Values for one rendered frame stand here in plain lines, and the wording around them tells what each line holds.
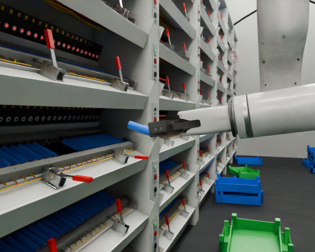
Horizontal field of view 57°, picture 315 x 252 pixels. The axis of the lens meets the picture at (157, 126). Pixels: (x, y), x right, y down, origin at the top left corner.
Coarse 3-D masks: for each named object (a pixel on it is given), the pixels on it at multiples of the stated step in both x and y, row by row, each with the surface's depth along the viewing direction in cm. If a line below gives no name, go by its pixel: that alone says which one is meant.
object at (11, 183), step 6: (132, 150) 92; (102, 156) 75; (108, 156) 77; (84, 162) 67; (90, 162) 69; (66, 168) 60; (36, 174) 53; (18, 180) 49; (24, 180) 50; (0, 186) 45
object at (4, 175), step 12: (120, 144) 85; (132, 144) 91; (60, 156) 60; (72, 156) 63; (84, 156) 67; (96, 156) 72; (0, 168) 47; (12, 168) 48; (24, 168) 50; (36, 168) 52; (72, 168) 61; (0, 180) 45; (12, 180) 48
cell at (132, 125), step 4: (128, 124) 64; (132, 124) 64; (136, 124) 63; (140, 124) 63; (128, 128) 64; (132, 128) 64; (136, 128) 63; (140, 128) 63; (144, 128) 63; (140, 132) 63; (144, 132) 63; (148, 132) 62
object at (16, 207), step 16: (0, 128) 59; (16, 128) 63; (32, 128) 68; (48, 128) 73; (64, 128) 79; (112, 128) 97; (144, 144) 93; (112, 160) 77; (128, 160) 82; (144, 160) 90; (96, 176) 63; (112, 176) 72; (0, 192) 45; (16, 192) 46; (32, 192) 48; (48, 192) 50; (64, 192) 53; (80, 192) 59; (0, 208) 41; (16, 208) 43; (32, 208) 46; (48, 208) 51; (0, 224) 41; (16, 224) 44
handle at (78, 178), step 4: (56, 172) 53; (60, 176) 52; (64, 176) 52; (68, 176) 52; (72, 176) 51; (76, 176) 51; (80, 176) 51; (84, 176) 51; (88, 176) 51; (76, 180) 51; (80, 180) 51; (84, 180) 50; (88, 180) 50; (92, 180) 51
